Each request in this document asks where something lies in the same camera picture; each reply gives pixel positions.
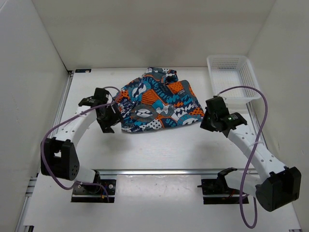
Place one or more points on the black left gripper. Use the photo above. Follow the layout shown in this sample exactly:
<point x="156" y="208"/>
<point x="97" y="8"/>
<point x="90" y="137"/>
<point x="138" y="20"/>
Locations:
<point x="116" y="119"/>

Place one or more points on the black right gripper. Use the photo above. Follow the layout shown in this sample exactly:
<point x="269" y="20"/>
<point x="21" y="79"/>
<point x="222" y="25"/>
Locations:
<point x="204" y="124"/>

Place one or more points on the colourful patterned shorts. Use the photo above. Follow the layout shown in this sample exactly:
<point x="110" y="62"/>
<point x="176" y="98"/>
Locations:
<point x="158" y="100"/>

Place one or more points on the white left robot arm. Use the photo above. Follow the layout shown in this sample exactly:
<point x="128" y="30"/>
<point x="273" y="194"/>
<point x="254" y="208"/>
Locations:
<point x="59" y="158"/>

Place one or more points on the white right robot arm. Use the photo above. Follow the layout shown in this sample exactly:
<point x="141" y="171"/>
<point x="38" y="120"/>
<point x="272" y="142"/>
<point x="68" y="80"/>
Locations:
<point x="276" y="185"/>

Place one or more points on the white perforated plastic basket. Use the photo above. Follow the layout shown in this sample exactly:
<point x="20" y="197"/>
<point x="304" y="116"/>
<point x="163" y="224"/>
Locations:
<point x="231" y="77"/>

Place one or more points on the blue label sticker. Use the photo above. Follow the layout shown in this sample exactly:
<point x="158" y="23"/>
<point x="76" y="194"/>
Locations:
<point x="83" y="70"/>

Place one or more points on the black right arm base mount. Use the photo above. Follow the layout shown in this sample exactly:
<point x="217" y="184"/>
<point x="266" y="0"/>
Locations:
<point x="213" y="194"/>

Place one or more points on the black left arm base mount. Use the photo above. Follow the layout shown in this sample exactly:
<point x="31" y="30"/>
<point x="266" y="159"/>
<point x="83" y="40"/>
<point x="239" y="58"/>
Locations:
<point x="95" y="194"/>

